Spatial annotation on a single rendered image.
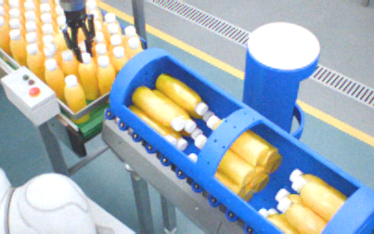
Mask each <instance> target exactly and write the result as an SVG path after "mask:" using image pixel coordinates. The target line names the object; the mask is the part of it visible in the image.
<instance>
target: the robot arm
mask: <svg viewBox="0 0 374 234"><path fill-rule="evenodd" d="M58 2H59V5H60V7H61V9H63V13H64V16H65V20H66V21H65V26H63V27H60V28H59V29H60V30H61V31H62V34H63V36H64V39H65V43H66V45H67V48H68V49H70V50H71V51H73V54H74V55H75V56H76V57H77V60H78V61H79V62H81V64H83V63H84V60H83V57H82V51H81V48H80V47H78V34H77V33H78V32H79V29H80V28H82V31H83V33H84V36H85V39H84V44H85V49H86V52H87V54H88V53H89V54H90V57H91V58H93V57H94V56H93V52H92V47H93V45H92V43H93V42H94V41H93V40H92V38H96V32H95V22H94V18H95V15H94V14H93V13H91V12H90V11H88V13H86V8H85V5H86V0H58ZM86 19H87V22H88V29H87V26H86V25H85V23H86ZM68 28H70V30H71V36H70V35H69V30H68ZM88 31H89V32H88ZM0 234H115V232H114V230H113V229H112V228H111V227H102V226H99V225H98V224H97V223H95V222H94V216H93V214H92V209H91V207H90V203H89V202H88V200H87V198H86V197H85V195H84V192H83V191H82V190H81V189H80V188H79V186H78V185H77V184H76V183H75V182H73V181H72V180H71V179H70V178H68V177H66V176H65V175H61V174H42V175H38V176H37V177H34V178H33V179H32V180H30V181H29V182H27V184H24V186H20V187H18V188H12V186H11V184H10V182H9V181H8V179H7V177H6V174H5V172H4V171H3V170H2V169H1V168H0Z"/></svg>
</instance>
